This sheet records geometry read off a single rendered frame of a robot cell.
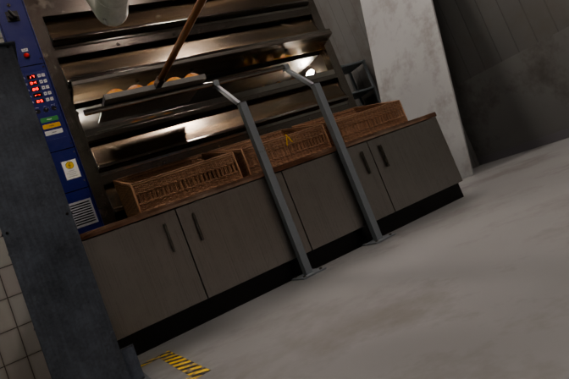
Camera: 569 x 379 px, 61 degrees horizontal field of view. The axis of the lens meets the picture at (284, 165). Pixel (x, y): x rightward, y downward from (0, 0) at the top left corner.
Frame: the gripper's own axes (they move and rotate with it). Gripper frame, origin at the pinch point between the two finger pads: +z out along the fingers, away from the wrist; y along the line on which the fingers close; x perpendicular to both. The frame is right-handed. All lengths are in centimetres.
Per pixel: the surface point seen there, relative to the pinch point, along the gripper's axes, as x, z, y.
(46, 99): -141, -47, -19
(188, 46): -143, 44, -37
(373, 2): -248, 327, -100
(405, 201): -85, 115, 105
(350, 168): -80, 82, 76
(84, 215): -140, -48, 48
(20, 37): -141, -49, -57
